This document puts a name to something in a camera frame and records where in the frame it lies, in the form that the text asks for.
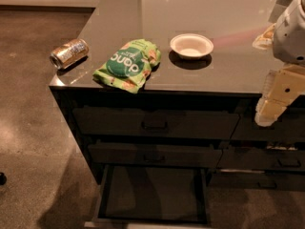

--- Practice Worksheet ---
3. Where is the dark cabinet with drawers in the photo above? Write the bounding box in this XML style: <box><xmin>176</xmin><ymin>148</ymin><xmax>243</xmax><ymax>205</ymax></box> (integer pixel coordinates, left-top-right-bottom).
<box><xmin>50</xmin><ymin>0</ymin><xmax>304</xmax><ymax>229</ymax></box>

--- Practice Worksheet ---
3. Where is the top left drawer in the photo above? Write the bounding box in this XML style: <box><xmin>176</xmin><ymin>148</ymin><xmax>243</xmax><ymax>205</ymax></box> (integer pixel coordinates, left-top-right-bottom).
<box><xmin>72</xmin><ymin>107</ymin><xmax>239</xmax><ymax>139</ymax></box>

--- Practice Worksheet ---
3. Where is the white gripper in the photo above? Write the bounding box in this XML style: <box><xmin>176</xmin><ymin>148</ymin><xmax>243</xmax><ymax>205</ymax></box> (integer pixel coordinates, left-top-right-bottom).
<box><xmin>253</xmin><ymin>0</ymin><xmax>305</xmax><ymax>127</ymax></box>

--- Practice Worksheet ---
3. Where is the bottom right drawer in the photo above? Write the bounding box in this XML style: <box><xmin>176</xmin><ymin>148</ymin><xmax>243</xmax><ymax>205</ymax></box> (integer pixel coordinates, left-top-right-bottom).
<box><xmin>207</xmin><ymin>172</ymin><xmax>305</xmax><ymax>192</ymax></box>

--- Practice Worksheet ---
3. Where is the middle right drawer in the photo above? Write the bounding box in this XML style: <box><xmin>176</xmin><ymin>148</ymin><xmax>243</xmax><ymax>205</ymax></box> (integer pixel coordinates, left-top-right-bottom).
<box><xmin>217</xmin><ymin>148</ymin><xmax>305</xmax><ymax>172</ymax></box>

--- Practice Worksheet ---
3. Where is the green rice chip bag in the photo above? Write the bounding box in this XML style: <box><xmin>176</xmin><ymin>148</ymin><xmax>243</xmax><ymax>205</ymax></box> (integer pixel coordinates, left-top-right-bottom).
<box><xmin>92</xmin><ymin>39</ymin><xmax>161</xmax><ymax>94</ymax></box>

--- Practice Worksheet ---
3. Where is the white paper bowl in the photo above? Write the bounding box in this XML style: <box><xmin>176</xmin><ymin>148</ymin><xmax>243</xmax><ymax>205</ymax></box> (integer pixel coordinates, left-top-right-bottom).
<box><xmin>170</xmin><ymin>33</ymin><xmax>214</xmax><ymax>60</ymax></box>

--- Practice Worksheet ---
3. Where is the top right drawer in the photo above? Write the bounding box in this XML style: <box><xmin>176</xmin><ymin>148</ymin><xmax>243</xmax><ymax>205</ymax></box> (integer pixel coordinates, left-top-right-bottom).
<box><xmin>231</xmin><ymin>109</ymin><xmax>305</xmax><ymax>143</ymax></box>

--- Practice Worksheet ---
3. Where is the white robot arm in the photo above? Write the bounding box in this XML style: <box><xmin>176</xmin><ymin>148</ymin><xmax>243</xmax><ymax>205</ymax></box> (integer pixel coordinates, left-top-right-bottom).
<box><xmin>253</xmin><ymin>0</ymin><xmax>305</xmax><ymax>127</ymax></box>

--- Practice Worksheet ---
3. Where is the gold soda can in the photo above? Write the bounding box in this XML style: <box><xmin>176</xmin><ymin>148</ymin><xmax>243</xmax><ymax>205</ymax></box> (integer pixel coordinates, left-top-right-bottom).
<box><xmin>50</xmin><ymin>39</ymin><xmax>89</xmax><ymax>70</ymax></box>

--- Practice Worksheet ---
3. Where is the middle left drawer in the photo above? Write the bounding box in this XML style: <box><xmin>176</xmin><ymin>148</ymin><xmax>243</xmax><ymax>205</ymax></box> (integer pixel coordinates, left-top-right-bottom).
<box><xmin>88</xmin><ymin>142</ymin><xmax>222</xmax><ymax>168</ymax></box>

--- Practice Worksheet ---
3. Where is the open bottom left drawer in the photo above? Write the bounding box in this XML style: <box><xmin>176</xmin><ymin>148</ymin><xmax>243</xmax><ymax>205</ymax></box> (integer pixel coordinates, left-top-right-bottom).
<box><xmin>84</xmin><ymin>165</ymin><xmax>211</xmax><ymax>229</ymax></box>

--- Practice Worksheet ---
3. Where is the small black floor object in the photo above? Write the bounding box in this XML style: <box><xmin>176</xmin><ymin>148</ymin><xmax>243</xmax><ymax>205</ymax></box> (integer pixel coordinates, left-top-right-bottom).
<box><xmin>0</xmin><ymin>172</ymin><xmax>7</xmax><ymax>185</ymax></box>

